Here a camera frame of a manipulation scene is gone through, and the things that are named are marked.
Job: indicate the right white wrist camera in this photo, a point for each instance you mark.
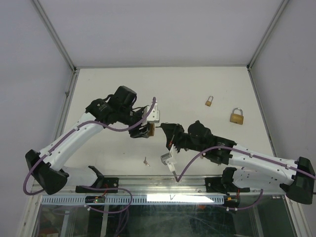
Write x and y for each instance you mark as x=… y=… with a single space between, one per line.
x=169 y=159

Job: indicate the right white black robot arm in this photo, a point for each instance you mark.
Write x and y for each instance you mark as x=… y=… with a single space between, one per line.
x=245 y=169

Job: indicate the large brass padlock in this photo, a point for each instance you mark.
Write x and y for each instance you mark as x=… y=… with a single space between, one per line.
x=152 y=130
x=237 y=116

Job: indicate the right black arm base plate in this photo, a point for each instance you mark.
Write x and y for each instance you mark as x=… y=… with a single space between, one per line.
x=214 y=185

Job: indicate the small brass padlock right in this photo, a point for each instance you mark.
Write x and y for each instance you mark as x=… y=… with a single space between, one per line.
x=209 y=101

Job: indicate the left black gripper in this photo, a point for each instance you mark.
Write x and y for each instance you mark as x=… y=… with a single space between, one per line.
x=140 y=131

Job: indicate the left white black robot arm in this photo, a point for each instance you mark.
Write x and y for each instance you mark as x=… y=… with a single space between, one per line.
x=115 y=113

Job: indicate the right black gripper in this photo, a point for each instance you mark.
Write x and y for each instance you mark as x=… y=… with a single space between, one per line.
x=172 y=132

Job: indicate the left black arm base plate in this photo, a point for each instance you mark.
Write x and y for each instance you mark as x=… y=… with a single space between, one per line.
x=106 y=183

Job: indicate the aluminium front rail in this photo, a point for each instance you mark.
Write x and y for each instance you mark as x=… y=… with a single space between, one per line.
x=191 y=184

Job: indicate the slotted grey cable duct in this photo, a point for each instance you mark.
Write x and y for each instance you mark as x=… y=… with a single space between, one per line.
x=150 y=199

